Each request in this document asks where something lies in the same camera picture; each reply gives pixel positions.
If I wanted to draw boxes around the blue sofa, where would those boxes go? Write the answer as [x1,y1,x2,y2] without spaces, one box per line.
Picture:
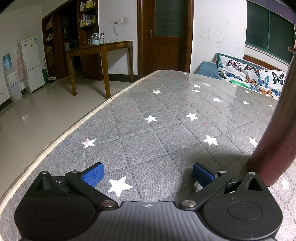
[195,53,287,100]

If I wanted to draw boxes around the dark wooden wall cabinet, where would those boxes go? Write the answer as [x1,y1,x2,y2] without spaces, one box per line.
[42,0,100,80]

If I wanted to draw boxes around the assorted small shelf packages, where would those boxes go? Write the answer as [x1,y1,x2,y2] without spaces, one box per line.
[79,0,97,27]

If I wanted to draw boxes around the brown wooden door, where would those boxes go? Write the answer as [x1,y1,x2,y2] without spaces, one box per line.
[137,0,194,79]

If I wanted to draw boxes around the pink hanging cloth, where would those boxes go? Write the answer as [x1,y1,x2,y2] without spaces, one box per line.
[17,56,25,81]

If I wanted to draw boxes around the butterfly print blanket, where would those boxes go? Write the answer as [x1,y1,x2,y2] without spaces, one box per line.
[217,55,285,100]

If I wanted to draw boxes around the green-framed window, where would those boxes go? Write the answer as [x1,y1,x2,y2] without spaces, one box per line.
[245,0,296,63]

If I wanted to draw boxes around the white refrigerator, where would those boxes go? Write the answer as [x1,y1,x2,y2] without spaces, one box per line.
[21,37,46,93]

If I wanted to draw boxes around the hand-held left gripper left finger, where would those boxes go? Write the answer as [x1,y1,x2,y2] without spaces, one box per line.
[35,162,117,211]

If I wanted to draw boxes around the broom with dustpan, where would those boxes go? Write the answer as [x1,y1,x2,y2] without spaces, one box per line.
[44,59,57,83]

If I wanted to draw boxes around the white water dispenser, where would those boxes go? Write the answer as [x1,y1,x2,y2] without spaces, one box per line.
[3,67,23,103]

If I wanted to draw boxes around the green bowl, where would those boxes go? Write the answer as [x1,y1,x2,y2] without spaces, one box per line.
[229,79,248,88]

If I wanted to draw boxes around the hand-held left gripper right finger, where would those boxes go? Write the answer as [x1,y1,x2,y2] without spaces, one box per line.
[179,163,264,211]

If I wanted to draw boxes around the brown wooden table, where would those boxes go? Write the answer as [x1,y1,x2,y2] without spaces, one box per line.
[65,41,134,99]

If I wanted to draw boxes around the pink cat-ear bottle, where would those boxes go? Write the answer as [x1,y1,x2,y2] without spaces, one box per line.
[247,45,296,189]

